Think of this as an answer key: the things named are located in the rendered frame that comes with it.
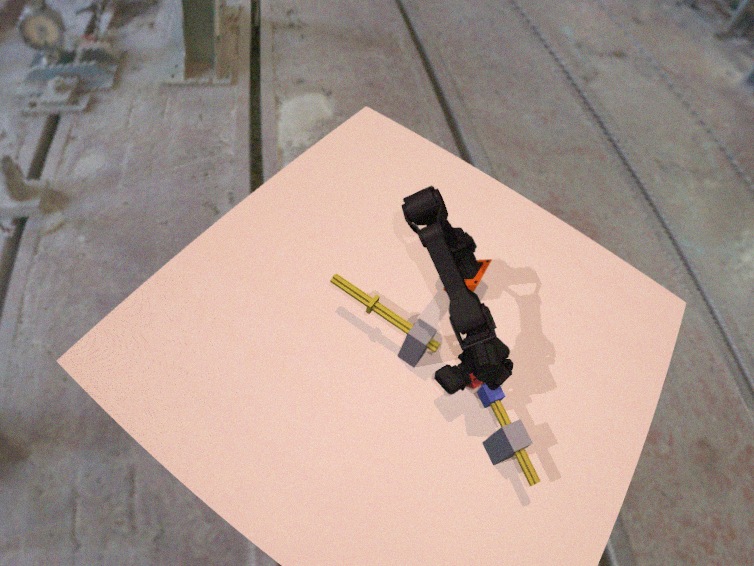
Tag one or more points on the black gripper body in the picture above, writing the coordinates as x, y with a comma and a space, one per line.
453, 380

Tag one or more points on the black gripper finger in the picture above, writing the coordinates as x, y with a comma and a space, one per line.
466, 383

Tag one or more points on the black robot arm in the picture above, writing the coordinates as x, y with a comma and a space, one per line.
451, 251

